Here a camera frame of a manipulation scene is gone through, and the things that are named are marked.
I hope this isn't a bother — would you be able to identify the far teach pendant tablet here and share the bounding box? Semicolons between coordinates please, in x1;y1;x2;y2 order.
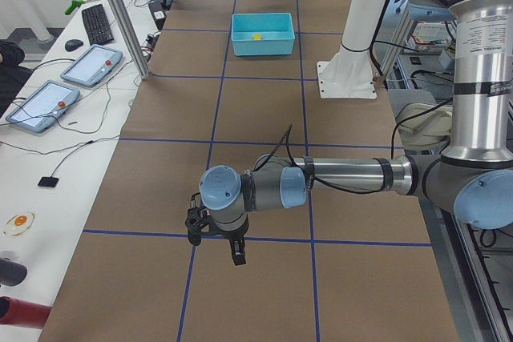
60;44;123;87

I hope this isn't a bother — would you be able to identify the near teach pendant tablet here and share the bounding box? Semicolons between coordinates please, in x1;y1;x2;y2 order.
6;80;81;133

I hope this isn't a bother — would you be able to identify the red cylinder object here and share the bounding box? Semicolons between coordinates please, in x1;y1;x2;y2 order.
1;296;52;329

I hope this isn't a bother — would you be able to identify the green handle tool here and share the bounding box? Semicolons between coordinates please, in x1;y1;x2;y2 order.
64;0;86;15

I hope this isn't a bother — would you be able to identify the black computer mouse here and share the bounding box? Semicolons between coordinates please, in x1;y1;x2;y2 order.
64;38;84;52

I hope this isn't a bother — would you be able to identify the black keyboard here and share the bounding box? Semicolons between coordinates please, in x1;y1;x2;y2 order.
81;4;114;45

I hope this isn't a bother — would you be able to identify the white metal mount base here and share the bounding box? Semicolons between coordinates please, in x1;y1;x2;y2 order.
317;0;387;99

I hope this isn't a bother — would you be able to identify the small black square pad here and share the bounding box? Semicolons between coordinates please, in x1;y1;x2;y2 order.
38;176;59;188

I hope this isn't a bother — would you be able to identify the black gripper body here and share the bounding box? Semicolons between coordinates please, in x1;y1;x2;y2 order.
209;221;249;239

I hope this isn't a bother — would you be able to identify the teach pendant tablet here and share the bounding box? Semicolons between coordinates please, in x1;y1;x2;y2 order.
6;80;81;133
60;44;123;87

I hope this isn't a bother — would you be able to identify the grey aluminium post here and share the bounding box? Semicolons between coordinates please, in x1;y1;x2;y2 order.
107;0;150;80

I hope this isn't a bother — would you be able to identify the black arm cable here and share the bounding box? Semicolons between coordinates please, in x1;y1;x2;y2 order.
252;123;454;195

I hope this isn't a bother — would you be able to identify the light blue plastic bin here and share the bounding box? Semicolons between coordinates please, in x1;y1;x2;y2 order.
231;13;295;57

